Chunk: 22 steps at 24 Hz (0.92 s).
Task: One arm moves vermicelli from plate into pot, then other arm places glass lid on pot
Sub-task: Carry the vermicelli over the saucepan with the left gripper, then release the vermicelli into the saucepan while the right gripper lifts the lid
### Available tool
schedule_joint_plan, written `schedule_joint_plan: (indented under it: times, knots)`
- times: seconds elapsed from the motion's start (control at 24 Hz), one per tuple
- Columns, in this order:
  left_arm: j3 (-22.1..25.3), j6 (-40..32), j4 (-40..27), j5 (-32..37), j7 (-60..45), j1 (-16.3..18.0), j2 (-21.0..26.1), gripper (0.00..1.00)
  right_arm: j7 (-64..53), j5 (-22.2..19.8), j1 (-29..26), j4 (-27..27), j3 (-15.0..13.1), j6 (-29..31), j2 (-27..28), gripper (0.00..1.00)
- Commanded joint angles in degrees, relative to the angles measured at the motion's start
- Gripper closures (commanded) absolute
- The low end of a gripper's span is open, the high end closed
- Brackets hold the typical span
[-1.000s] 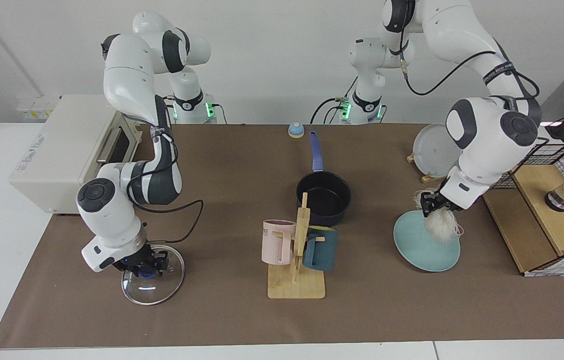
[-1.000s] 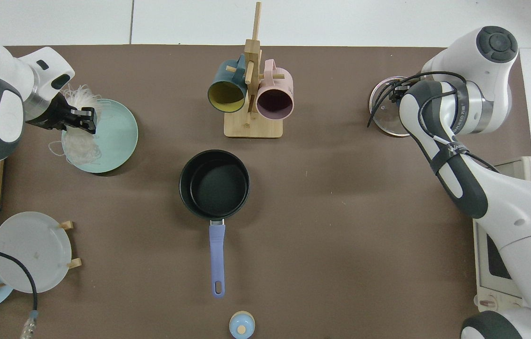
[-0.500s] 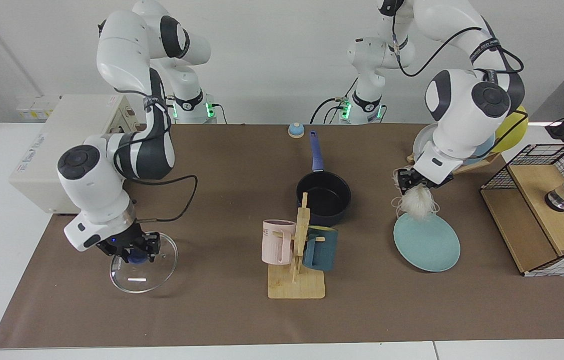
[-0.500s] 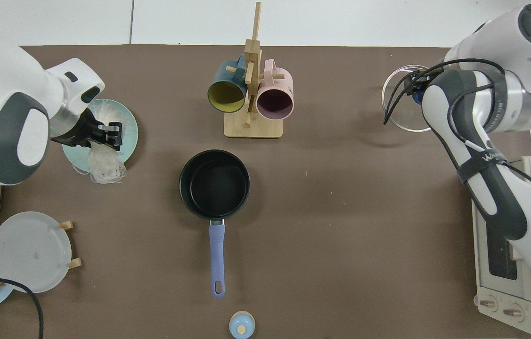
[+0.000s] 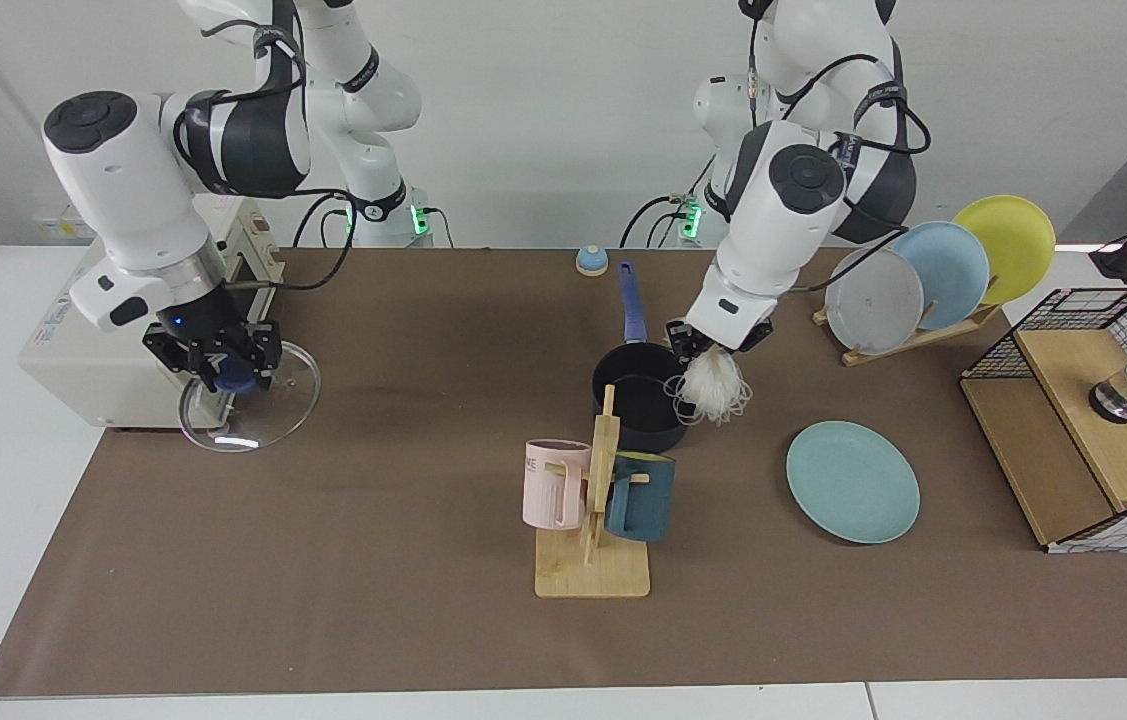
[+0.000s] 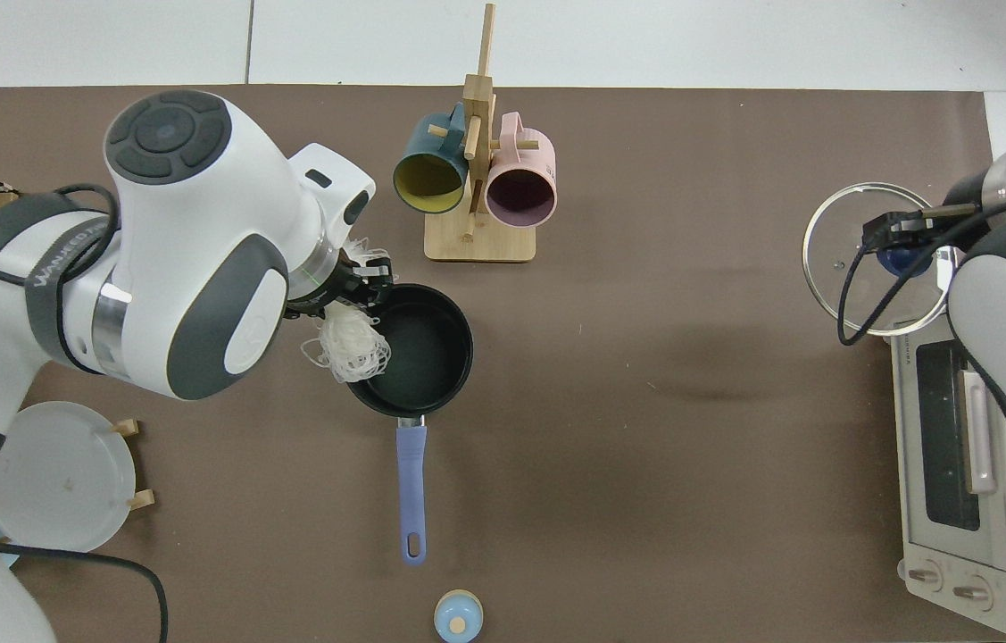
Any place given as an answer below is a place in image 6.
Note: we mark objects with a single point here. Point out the pale grey plate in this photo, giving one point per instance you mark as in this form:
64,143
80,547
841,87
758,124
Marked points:
65,482

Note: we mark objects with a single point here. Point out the pale toaster oven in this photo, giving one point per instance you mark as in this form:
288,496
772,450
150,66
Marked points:
940,536

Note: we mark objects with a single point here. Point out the wooden cup stand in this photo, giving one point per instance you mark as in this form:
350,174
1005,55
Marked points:
480,241

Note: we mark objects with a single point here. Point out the white vermicelli bundle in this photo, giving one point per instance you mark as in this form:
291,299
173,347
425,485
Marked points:
351,348

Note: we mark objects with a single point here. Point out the small blue round thing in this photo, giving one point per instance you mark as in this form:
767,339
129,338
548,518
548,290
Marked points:
458,616

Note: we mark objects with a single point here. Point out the pink ribbed cup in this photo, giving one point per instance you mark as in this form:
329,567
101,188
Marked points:
520,196

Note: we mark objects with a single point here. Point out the glass lid with blue knob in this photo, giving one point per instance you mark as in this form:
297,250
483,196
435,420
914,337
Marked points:
833,268

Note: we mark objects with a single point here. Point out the brown table cloth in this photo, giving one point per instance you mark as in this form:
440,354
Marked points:
645,446

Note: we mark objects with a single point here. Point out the dark teal cup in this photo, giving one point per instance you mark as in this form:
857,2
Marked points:
431,179

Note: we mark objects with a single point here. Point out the wooden plate rack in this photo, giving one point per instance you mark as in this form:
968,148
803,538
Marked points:
129,427

